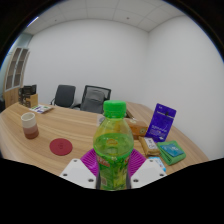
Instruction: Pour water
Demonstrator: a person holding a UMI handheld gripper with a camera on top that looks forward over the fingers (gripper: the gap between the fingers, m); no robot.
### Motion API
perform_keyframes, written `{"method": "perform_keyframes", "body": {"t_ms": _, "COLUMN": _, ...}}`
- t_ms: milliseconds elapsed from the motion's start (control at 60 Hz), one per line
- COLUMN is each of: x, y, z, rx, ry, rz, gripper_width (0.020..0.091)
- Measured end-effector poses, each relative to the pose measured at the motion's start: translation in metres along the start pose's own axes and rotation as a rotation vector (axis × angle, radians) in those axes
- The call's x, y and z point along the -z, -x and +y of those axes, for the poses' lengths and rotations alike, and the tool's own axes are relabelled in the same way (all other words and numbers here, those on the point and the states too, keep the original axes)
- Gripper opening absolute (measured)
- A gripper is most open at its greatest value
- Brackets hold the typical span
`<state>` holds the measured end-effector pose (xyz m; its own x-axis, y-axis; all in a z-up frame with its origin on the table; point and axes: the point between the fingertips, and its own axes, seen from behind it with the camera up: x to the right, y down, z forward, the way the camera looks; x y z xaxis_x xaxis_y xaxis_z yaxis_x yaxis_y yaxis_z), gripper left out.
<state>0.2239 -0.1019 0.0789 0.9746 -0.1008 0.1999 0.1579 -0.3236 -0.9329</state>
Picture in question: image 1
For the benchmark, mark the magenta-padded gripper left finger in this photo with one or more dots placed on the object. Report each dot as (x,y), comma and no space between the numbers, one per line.
(78,173)

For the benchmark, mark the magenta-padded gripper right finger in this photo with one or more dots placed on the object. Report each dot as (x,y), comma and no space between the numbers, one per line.
(146,171)

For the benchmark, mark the green drink bottle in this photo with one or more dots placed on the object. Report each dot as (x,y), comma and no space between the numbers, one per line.
(113,150)

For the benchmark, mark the yellow snack packet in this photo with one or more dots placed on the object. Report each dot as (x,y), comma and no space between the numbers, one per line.
(149,146)

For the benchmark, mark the flat round red coaster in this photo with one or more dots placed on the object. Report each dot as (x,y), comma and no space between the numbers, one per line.
(61,147)

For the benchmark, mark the green cloth pack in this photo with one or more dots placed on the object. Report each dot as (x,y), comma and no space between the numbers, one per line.
(173,151)

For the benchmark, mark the wooden tissue box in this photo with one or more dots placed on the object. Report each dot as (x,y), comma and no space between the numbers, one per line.
(140,128)

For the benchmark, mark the purple package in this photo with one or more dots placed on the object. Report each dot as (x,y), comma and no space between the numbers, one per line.
(161,123)

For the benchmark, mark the wooden side desk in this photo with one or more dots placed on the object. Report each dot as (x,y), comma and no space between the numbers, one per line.
(140,111)

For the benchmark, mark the white and pink ceramic cup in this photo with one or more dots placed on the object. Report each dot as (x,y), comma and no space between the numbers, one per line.
(29,125)

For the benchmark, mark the white printed leaflet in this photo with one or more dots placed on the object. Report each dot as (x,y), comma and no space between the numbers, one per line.
(41,108)

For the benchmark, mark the black mesh office chair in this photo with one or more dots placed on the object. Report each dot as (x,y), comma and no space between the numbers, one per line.
(93,100)

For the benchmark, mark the black padded office chair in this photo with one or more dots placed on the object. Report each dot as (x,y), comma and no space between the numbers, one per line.
(65,95)

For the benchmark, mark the open cardboard box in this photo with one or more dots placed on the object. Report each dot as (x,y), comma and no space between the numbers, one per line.
(30,101)

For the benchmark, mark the black box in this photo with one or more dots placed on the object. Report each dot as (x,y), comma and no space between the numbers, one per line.
(29,90)

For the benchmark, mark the wooden shelf cabinet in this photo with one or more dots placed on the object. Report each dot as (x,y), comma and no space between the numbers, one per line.
(15,73)

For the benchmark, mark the long ceiling light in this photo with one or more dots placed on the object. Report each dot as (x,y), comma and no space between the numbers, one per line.
(32,21)

